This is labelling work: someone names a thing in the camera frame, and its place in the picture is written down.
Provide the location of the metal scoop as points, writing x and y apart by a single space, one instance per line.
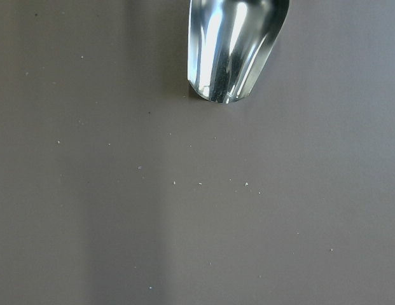
229 43

